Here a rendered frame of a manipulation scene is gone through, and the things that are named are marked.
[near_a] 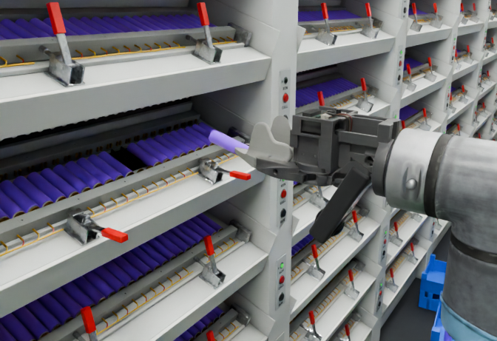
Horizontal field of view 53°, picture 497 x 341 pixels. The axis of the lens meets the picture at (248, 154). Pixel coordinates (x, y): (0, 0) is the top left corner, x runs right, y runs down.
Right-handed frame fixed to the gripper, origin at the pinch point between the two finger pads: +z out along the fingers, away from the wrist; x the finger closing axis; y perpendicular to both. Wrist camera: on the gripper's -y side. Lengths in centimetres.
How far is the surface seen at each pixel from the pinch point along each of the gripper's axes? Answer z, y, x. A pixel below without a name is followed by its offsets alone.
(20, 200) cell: 20.9, -4.7, 21.0
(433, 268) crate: 10, -94, -161
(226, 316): 19, -44, -20
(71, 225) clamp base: 15.0, -7.8, 18.0
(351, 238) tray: 16, -48, -78
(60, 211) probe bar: 16.2, -6.0, 18.6
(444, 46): 18, 3, -165
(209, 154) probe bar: 16.7, -5.8, -12.1
